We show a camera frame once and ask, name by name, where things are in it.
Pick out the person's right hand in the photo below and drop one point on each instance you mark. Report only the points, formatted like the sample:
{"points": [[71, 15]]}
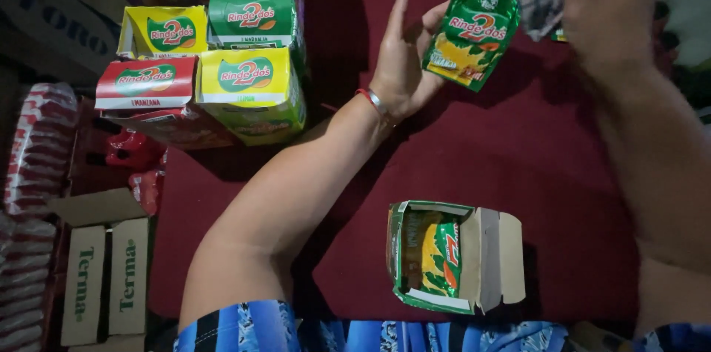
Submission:
{"points": [[611, 13]]}

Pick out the person's left hand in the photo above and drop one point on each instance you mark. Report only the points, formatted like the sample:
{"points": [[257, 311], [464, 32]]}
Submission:
{"points": [[400, 71]]}

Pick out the green drink powder sachet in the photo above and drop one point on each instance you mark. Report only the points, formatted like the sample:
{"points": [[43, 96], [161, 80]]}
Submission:
{"points": [[475, 30]]}

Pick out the pale plastic bag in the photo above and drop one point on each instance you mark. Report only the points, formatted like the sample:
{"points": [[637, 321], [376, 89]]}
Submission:
{"points": [[689, 2]]}

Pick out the maroon table cloth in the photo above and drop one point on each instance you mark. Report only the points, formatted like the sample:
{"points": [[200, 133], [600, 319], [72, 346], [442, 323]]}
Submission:
{"points": [[500, 146]]}

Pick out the open green sachet box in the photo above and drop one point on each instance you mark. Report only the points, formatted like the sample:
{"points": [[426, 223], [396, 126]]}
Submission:
{"points": [[489, 263]]}

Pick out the green sachet inside box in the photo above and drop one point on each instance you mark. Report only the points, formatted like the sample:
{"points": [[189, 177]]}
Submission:
{"points": [[441, 255]]}

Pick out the closed green drink powder box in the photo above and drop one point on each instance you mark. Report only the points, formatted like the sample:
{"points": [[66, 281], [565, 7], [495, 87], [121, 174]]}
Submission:
{"points": [[253, 19]]}

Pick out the large yellow drink powder box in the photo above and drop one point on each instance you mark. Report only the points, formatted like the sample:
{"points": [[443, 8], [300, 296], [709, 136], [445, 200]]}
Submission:
{"points": [[250, 91]]}

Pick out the small yellow drink powder box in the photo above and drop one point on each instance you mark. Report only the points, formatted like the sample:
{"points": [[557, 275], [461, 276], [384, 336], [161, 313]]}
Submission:
{"points": [[164, 30]]}

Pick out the blue patterned shorts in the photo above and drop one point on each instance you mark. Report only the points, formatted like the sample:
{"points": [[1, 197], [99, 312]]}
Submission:
{"points": [[361, 335]]}

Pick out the red box with printed side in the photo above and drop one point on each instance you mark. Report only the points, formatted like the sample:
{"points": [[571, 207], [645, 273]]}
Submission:
{"points": [[178, 129]]}

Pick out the red drink powder box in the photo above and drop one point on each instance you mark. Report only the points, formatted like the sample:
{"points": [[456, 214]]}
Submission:
{"points": [[145, 83]]}

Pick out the red glossy packets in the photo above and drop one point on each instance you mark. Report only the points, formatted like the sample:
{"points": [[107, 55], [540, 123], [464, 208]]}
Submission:
{"points": [[139, 166]]}

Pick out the dark cardboard carton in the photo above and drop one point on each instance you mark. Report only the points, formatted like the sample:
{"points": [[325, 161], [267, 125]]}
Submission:
{"points": [[55, 13]]}

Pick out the brown cardboard carton with flaps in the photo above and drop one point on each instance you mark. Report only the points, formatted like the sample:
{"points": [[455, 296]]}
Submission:
{"points": [[105, 280]]}

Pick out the stack of red white packets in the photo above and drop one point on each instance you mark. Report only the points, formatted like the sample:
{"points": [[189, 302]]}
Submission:
{"points": [[36, 174]]}

